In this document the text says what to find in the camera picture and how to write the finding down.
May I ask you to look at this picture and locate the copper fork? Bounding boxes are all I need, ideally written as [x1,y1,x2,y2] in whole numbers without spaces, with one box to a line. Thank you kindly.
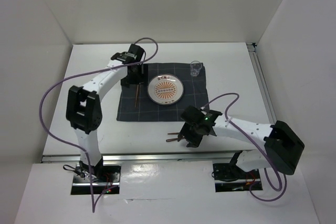
[134,84,141,108]

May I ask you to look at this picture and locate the orange sunburst plate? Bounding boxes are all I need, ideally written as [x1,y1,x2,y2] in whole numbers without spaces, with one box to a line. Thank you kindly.
[147,74,184,105]

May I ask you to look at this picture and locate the dark grey checked cloth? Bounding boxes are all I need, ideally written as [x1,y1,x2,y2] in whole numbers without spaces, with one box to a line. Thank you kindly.
[117,63,208,122]

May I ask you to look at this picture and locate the clear drinking glass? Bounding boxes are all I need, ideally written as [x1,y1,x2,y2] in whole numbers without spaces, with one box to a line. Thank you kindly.
[190,61,203,77]

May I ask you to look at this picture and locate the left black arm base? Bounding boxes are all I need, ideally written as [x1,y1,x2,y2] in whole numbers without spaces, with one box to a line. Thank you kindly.
[63,164,121,195]

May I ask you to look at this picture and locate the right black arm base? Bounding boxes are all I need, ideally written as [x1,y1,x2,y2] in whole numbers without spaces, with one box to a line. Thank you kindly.
[211,163,263,193]

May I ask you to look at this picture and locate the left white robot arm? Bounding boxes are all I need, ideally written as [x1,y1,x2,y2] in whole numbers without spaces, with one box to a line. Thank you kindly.
[66,44,145,182]

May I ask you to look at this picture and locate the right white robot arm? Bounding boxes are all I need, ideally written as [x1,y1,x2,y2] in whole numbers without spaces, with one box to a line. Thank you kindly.
[179,106,304,178]

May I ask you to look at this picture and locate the copper spoon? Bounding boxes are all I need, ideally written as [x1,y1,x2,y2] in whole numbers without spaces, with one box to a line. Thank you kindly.
[166,138,181,143]

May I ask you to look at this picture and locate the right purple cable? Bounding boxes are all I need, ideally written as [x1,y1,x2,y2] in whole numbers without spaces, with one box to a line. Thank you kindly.
[201,92,288,202]

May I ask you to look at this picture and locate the purple cable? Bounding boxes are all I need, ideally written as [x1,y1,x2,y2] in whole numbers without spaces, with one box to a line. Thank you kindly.
[38,37,160,214]
[201,92,288,202]

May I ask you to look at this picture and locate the front aluminium rail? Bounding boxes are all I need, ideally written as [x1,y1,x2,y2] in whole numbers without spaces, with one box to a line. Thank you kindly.
[40,148,288,164]

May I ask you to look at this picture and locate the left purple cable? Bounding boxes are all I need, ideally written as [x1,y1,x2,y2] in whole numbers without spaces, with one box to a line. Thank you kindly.
[38,37,160,214]

